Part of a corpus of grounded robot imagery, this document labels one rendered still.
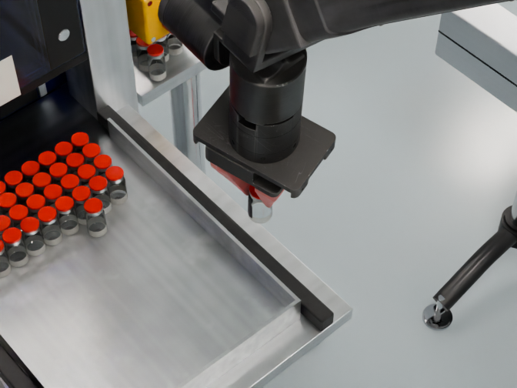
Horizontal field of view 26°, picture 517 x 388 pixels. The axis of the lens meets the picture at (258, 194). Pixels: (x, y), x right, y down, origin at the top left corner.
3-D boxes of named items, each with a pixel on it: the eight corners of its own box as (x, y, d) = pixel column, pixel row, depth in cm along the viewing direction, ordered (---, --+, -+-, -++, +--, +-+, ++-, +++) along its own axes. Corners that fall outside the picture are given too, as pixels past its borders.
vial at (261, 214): (242, 213, 102) (243, 188, 98) (261, 199, 103) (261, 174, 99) (259, 229, 101) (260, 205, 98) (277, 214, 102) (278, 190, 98)
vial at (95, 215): (84, 229, 126) (78, 203, 123) (100, 219, 127) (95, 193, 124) (95, 241, 125) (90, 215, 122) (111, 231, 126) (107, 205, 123)
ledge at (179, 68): (78, 48, 148) (76, 38, 146) (156, 5, 153) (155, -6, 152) (142, 107, 141) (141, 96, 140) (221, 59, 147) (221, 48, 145)
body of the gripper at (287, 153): (234, 91, 95) (234, 37, 89) (336, 147, 93) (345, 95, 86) (190, 145, 92) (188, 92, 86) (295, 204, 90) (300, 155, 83)
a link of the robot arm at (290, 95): (264, 91, 79) (324, 51, 81) (203, 31, 82) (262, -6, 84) (261, 145, 85) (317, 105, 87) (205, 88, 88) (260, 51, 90)
